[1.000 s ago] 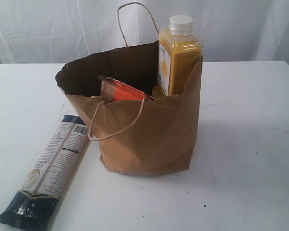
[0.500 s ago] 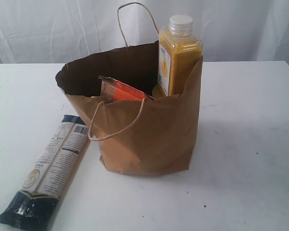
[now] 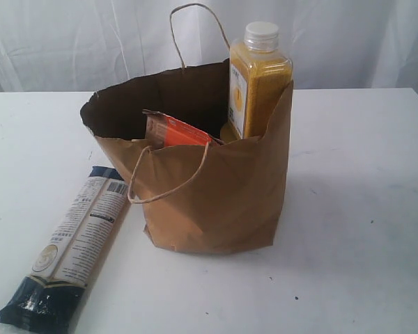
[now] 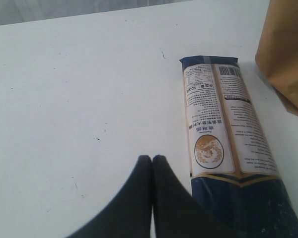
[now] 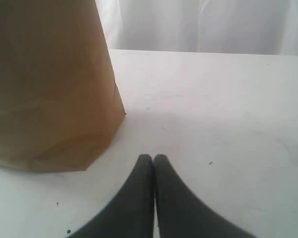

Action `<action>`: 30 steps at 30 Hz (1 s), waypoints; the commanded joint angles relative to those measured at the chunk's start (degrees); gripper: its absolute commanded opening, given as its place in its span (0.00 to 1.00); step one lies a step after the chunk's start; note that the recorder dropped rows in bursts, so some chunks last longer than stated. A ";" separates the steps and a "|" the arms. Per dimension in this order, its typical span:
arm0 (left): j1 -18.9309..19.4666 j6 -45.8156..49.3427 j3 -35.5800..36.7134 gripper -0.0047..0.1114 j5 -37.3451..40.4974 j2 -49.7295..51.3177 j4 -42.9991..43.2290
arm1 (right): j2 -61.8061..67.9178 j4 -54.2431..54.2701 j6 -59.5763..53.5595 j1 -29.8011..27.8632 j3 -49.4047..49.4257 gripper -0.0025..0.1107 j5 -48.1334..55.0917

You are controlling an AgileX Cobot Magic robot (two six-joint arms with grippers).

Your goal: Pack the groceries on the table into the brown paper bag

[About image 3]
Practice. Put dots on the yellow millet plastic bottle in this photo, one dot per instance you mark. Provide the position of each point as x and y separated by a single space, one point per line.
258 74

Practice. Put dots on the large brown paper bag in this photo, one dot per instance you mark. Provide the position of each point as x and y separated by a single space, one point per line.
210 199

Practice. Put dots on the white curtain backdrop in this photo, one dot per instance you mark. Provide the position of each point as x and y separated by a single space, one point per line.
89 45

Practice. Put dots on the long noodle package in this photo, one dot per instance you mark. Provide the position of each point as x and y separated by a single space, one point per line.
49 295

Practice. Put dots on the brown pouch with orange label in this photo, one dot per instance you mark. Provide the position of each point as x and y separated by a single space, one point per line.
163 131

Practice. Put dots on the clear jar with tan lid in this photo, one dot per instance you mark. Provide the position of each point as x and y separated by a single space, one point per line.
228 134

